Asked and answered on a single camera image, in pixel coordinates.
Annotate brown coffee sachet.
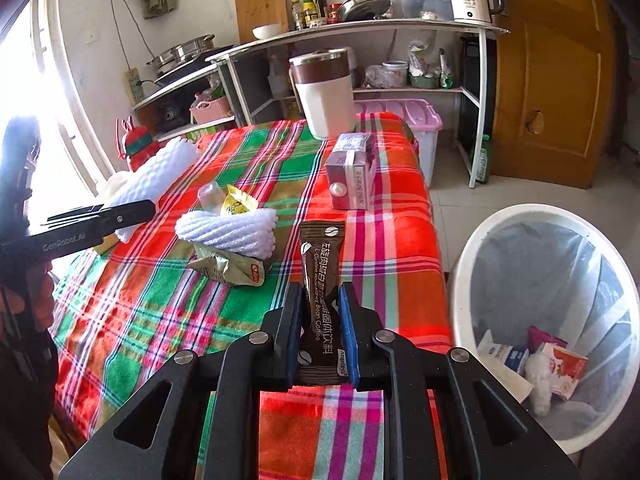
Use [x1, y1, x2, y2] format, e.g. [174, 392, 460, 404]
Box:
[298, 220, 347, 387]

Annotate green white tube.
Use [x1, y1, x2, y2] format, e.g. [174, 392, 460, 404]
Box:
[437, 49, 453, 88]

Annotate red bottle with antlers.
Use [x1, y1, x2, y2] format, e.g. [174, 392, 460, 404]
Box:
[116, 116, 162, 173]

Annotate white round waste bin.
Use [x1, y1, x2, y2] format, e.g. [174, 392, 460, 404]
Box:
[448, 203, 640, 456]

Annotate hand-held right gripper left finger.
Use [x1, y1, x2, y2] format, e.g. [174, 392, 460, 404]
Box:
[59, 282, 306, 480]

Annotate yellow tissue pack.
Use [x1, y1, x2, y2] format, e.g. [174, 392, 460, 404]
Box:
[97, 171, 132, 206]

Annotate black induction cooker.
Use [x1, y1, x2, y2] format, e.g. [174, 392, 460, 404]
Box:
[154, 45, 236, 86]

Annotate wooden door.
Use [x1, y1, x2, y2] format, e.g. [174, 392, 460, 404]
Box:
[487, 0, 626, 191]

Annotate person's left hand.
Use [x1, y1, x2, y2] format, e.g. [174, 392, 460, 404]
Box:
[29, 270, 56, 332]

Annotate steel steamer pot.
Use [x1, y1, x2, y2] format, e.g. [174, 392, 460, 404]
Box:
[146, 35, 216, 77]

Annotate low white side shelf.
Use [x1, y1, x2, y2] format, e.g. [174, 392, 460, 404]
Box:
[131, 62, 236, 141]

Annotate green snack wrapper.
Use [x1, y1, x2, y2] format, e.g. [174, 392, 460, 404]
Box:
[189, 242, 273, 287]

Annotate red green plaid tablecloth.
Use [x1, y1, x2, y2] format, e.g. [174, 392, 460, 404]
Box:
[50, 111, 453, 480]

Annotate white plastic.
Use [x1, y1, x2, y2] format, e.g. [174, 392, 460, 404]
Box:
[524, 355, 553, 416]

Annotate white metal kitchen shelf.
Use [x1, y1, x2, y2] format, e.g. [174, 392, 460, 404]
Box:
[206, 17, 511, 190]

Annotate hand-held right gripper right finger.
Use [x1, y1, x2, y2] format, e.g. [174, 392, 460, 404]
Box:
[337, 282, 583, 480]

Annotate white foam fruit net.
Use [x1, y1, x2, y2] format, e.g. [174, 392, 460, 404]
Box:
[102, 137, 200, 243]
[175, 207, 278, 260]

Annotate green bottles on floor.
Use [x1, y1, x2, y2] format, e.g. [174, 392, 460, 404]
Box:
[470, 134, 493, 185]

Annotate grey plastic bin liner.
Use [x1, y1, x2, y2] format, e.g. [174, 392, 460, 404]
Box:
[467, 220, 640, 441]

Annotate white blue carton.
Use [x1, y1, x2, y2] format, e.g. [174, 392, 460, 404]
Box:
[477, 342, 531, 376]

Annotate crumpled food bag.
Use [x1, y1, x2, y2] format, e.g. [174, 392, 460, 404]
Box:
[407, 42, 441, 78]

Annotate black cooker pot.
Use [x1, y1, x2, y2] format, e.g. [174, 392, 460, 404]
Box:
[159, 102, 193, 128]

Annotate clear plastic bag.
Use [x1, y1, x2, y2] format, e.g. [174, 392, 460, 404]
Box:
[362, 65, 396, 90]

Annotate white lidded tub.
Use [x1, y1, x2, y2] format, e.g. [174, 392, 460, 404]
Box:
[381, 61, 409, 86]

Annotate steel pan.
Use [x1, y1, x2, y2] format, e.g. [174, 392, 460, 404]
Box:
[337, 0, 392, 23]

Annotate pink lidded storage box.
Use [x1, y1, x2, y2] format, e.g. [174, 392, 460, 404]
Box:
[352, 99, 443, 191]

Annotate clear plastic container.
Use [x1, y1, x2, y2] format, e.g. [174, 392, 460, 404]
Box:
[391, 0, 453, 22]

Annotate small clear plastic cup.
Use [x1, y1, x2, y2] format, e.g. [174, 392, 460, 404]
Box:
[198, 181, 223, 211]

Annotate wooden cutting board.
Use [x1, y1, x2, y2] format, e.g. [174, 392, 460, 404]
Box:
[234, 0, 291, 45]

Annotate white power strip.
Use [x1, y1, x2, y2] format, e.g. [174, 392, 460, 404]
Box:
[123, 67, 143, 106]

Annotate pink plastic basket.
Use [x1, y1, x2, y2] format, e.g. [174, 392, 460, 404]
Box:
[189, 99, 230, 125]

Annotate purple wrapper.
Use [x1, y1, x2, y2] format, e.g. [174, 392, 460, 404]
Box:
[527, 326, 568, 356]

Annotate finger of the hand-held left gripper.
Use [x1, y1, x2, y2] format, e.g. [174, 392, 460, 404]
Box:
[46, 205, 107, 226]
[99, 199, 157, 235]

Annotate purple drink carton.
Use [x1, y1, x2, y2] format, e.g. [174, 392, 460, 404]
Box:
[324, 132, 376, 211]

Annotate white tumbler brown band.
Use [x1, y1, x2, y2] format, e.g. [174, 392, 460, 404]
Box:
[289, 47, 357, 141]

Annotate yellow sachet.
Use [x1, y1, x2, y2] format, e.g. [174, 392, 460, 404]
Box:
[220, 185, 258, 216]

